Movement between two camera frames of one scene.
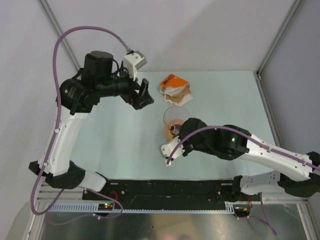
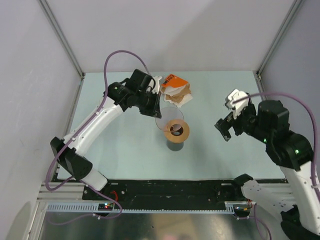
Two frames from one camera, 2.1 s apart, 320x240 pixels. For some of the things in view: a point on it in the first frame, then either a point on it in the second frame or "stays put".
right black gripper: x=187 y=149 → x=223 y=125
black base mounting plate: x=201 y=191 stays put
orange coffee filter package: x=173 y=81 stays put
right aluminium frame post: x=272 y=49 stays put
